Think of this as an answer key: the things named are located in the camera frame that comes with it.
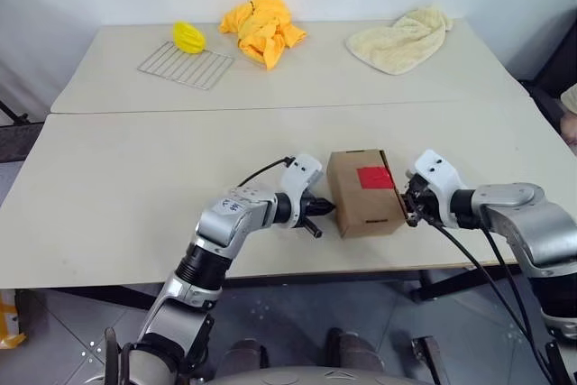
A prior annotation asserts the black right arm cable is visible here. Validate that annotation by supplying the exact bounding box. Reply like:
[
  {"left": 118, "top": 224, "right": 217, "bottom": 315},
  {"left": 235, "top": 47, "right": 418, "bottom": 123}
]
[
  {"left": 426, "top": 216, "right": 555, "bottom": 385},
  {"left": 482, "top": 226, "right": 549, "bottom": 359}
]

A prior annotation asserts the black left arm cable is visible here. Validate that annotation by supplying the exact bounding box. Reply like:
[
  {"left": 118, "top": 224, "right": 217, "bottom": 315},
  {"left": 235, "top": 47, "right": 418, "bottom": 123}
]
[{"left": 237, "top": 157, "right": 294, "bottom": 188}]

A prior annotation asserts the grey robot torso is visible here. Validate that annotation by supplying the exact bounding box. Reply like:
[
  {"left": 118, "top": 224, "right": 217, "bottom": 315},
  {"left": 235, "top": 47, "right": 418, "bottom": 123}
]
[{"left": 211, "top": 365, "right": 434, "bottom": 385}]

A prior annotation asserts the orange cloth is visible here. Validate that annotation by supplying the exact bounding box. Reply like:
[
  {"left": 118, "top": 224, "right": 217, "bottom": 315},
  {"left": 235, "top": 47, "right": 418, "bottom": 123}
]
[{"left": 218, "top": 0, "right": 307, "bottom": 71}]

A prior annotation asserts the metal wire rack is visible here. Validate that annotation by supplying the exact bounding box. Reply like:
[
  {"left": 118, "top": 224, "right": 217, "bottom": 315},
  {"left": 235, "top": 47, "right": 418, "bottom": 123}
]
[{"left": 137, "top": 41, "right": 235, "bottom": 91}]

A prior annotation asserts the black metal frame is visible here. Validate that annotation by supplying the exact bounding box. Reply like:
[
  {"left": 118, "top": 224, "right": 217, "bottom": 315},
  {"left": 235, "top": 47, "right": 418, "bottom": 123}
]
[{"left": 0, "top": 98, "right": 32, "bottom": 127}]

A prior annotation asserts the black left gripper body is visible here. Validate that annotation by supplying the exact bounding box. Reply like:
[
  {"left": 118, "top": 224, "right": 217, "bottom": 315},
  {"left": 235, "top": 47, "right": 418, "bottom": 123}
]
[{"left": 298, "top": 195, "right": 319, "bottom": 220}]

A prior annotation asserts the yellow white package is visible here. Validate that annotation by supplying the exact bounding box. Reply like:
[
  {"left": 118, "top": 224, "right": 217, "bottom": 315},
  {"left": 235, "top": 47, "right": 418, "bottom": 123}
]
[{"left": 0, "top": 298, "right": 27, "bottom": 351}]

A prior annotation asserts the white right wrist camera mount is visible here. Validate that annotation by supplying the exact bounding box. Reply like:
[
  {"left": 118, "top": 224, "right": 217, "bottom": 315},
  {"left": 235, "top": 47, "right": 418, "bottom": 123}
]
[{"left": 405, "top": 148, "right": 468, "bottom": 228}]

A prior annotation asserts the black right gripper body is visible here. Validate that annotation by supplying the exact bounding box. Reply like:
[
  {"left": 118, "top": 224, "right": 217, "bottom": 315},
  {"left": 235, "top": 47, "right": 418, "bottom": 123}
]
[{"left": 408, "top": 175, "right": 438, "bottom": 224}]

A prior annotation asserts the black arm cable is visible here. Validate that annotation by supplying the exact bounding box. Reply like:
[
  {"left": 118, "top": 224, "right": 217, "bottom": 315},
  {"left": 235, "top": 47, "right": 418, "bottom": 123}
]
[
  {"left": 482, "top": 226, "right": 549, "bottom": 359},
  {"left": 426, "top": 216, "right": 555, "bottom": 385},
  {"left": 237, "top": 157, "right": 294, "bottom": 188}
]

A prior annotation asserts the person in cream clothes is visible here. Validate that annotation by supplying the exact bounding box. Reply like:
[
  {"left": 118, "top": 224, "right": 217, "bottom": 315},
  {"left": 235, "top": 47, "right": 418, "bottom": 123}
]
[{"left": 559, "top": 86, "right": 577, "bottom": 146}]

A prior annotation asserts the dark brown bar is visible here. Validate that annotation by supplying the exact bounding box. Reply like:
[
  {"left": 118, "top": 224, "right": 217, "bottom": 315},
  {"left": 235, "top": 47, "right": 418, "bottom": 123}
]
[{"left": 410, "top": 335, "right": 453, "bottom": 385}]

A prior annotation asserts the black table underframe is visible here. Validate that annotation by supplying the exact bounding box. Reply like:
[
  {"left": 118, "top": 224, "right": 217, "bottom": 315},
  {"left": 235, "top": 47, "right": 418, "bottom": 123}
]
[{"left": 15, "top": 267, "right": 524, "bottom": 312}]

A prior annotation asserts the black chair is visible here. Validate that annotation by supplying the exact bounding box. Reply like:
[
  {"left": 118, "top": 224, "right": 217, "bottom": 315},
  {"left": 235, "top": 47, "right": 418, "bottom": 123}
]
[{"left": 517, "top": 10, "right": 577, "bottom": 142}]

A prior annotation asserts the brown cardboard box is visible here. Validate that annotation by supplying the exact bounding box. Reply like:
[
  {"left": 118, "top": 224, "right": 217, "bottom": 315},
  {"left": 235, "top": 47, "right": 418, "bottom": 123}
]
[{"left": 326, "top": 148, "right": 406, "bottom": 239}]

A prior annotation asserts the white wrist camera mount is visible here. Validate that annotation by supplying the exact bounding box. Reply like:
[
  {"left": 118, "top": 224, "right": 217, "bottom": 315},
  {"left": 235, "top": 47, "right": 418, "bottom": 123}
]
[
  {"left": 279, "top": 153, "right": 324, "bottom": 229},
  {"left": 405, "top": 148, "right": 468, "bottom": 228}
]

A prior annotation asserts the yellow ribbed item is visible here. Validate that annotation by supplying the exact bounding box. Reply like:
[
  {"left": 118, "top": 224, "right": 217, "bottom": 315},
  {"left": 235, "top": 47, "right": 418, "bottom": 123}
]
[{"left": 172, "top": 21, "right": 208, "bottom": 55}]

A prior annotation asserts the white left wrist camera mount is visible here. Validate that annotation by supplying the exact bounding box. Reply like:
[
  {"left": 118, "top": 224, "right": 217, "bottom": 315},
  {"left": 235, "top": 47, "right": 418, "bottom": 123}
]
[{"left": 279, "top": 153, "right": 324, "bottom": 229}]

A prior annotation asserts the cream towel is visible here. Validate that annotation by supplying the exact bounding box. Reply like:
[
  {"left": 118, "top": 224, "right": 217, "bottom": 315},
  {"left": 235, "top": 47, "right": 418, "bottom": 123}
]
[{"left": 344, "top": 4, "right": 454, "bottom": 76}]

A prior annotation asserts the red tape patch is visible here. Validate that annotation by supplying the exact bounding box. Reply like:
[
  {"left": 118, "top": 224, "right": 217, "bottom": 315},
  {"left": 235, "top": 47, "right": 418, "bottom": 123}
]
[{"left": 357, "top": 165, "right": 393, "bottom": 190}]

